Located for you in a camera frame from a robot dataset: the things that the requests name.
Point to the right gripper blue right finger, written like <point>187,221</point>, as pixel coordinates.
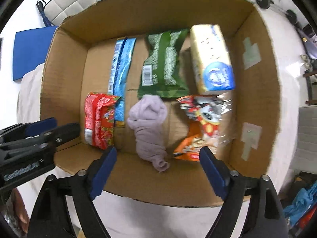
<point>265,217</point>

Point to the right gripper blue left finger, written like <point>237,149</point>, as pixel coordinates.
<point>50,216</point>

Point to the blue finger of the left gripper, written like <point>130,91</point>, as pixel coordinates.
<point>22,131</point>
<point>59,135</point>

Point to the red snack packet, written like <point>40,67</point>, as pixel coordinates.
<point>99,126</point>

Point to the lilac cloth sock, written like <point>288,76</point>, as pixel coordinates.
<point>146,118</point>

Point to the long blue snack packet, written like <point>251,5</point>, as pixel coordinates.
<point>121,62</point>

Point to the orange panda snack bag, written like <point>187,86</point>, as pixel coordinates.
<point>211,124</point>

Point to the green snack bag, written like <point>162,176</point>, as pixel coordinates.
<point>160,73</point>

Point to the yellow tissue pack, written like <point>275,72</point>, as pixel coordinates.
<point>210,59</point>

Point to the person's left hand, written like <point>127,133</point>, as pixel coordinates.
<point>16,215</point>

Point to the blue clothes pile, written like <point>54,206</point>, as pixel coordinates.
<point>304,200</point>

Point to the grey office chair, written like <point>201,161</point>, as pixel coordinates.
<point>305,155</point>

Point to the grey table cloth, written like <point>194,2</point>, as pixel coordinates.
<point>139,201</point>

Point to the blue foam mat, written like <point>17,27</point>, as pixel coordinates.
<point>30,49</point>

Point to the open cardboard box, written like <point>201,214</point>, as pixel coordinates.
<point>161,80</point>

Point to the white padded chair left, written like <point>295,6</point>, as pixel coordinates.
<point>54,12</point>

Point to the brown wooden chair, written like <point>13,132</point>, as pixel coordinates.
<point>310,85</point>

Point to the black treadmill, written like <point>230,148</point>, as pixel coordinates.
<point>307,34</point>

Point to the floor barbell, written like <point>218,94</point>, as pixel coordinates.
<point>269,4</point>

